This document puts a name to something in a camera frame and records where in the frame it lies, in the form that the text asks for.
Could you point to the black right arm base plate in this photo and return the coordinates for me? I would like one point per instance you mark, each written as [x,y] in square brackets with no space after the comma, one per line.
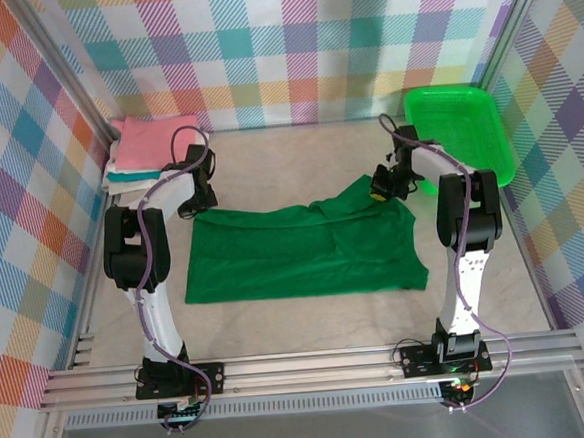
[417,360]

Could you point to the long aluminium frame rail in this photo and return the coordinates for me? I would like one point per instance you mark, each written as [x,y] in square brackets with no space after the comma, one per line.
[307,368]

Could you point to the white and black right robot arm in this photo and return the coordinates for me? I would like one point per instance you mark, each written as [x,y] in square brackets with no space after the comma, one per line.
[464,287]

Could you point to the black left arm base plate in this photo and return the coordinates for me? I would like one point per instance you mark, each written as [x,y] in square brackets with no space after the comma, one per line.
[210,377]

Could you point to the pink folded t-shirt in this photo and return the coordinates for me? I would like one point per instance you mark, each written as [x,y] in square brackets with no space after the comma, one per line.
[151,143]

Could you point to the cream folded t-shirt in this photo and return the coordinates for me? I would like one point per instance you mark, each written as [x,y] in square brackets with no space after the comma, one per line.
[124,186]

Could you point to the green t-shirt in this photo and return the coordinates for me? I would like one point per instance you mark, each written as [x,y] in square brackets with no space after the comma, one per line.
[299,253]

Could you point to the grey metal panel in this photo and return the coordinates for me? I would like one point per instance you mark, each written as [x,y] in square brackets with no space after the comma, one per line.
[312,435]

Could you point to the teal folded t-shirt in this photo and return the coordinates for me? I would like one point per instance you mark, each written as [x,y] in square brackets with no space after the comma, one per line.
[128,175]

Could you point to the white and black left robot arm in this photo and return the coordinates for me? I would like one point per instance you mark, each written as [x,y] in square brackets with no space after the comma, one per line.
[155,314]

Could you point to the green plastic basket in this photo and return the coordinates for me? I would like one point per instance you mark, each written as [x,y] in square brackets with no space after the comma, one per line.
[465,121]

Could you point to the aluminium corner post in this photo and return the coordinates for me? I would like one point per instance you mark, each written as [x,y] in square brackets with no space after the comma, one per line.
[83,93]
[511,23]

